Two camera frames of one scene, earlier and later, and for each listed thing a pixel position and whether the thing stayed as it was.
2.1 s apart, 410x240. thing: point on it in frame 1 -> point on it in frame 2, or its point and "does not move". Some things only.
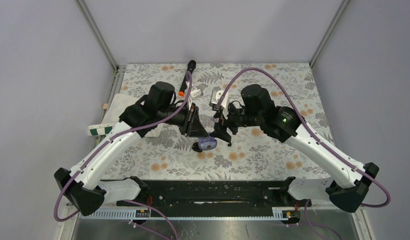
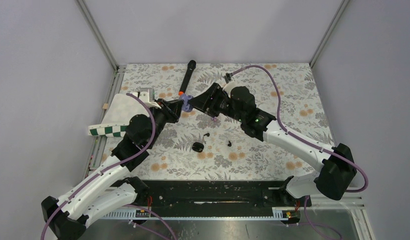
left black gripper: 193,126 -> 172,109
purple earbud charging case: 206,143 -> 186,106
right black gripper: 221,126 -> 204,102
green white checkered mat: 118,105 does not move
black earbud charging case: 196,148 does not move
